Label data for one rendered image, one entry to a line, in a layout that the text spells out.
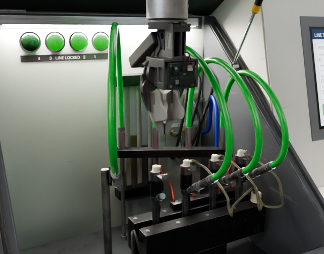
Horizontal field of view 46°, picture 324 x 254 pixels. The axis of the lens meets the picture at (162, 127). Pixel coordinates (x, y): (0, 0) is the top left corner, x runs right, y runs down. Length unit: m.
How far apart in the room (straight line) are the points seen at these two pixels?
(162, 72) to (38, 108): 0.44
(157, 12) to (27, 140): 0.52
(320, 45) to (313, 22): 0.07
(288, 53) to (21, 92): 0.70
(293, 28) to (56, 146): 0.72
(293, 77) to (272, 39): 0.12
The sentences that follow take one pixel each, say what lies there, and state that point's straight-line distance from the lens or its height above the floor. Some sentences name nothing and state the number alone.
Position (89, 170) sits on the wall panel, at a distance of 1.10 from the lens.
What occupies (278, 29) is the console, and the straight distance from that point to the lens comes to 1.09.
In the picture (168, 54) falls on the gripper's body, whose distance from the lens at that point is 0.68.
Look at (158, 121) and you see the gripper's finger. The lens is 0.73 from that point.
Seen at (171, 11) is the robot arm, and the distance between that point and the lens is 0.68.
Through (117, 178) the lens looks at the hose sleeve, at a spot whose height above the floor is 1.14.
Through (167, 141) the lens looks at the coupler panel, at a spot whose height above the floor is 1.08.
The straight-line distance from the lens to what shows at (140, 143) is 1.13.
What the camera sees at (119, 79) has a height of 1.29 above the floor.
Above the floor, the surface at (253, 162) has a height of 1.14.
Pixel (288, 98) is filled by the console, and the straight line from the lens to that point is 1.09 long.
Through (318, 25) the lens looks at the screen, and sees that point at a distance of 1.20.
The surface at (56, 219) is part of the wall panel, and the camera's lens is 1.13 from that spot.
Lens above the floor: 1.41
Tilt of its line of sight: 14 degrees down
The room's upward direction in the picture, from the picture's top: straight up
